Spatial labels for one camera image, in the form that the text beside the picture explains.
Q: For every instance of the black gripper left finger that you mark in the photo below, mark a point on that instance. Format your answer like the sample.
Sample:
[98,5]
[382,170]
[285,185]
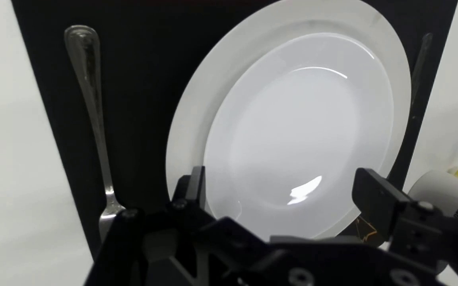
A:
[198,185]

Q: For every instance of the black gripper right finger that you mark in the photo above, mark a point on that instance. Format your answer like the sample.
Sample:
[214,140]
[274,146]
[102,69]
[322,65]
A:
[377,199]

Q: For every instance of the large white plate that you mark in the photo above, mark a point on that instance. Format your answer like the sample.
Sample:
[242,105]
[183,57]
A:
[198,105]

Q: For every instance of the white mug yellow inside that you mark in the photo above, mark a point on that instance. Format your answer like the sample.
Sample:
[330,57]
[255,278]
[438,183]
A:
[441,188]

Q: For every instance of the black placemat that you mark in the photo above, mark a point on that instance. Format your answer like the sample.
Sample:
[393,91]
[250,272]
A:
[144,80]

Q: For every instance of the silver fork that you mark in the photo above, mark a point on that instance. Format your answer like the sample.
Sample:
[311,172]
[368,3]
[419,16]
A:
[94,105]

